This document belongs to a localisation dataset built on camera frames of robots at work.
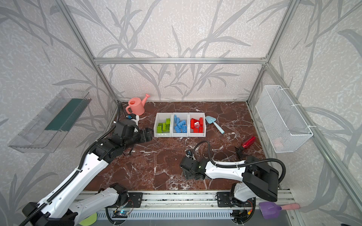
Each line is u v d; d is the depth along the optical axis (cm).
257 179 42
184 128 99
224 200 73
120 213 71
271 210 70
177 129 101
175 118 102
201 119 105
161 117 107
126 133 54
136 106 103
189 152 76
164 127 102
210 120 106
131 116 64
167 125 102
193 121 99
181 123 100
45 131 64
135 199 74
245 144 91
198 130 105
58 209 38
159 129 99
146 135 65
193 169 63
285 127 61
